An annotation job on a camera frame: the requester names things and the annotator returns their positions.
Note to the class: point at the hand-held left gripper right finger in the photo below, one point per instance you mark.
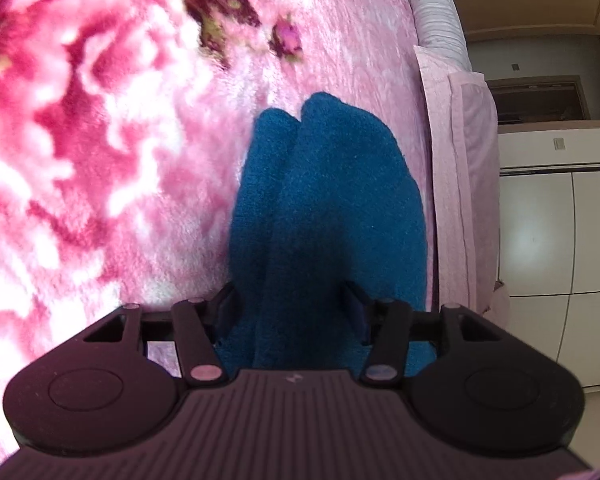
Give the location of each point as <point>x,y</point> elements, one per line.
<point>355,312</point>

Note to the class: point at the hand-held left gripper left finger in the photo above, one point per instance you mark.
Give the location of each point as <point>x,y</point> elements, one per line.
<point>228,307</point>

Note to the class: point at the teal fleece sweater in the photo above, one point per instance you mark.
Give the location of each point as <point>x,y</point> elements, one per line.
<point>325,195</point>

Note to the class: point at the pink fleece quilt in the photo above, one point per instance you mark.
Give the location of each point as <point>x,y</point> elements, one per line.
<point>465,160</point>

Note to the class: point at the pink floral bed blanket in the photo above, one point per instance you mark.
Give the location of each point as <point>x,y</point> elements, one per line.
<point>105,160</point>

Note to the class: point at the white wardrobe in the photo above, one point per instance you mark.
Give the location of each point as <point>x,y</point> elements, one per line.
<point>540,235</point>

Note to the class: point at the lilac striped duvet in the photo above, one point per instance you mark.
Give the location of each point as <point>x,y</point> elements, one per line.
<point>437,15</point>

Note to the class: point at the wooden door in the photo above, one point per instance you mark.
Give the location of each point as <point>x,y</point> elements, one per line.
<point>545,0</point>

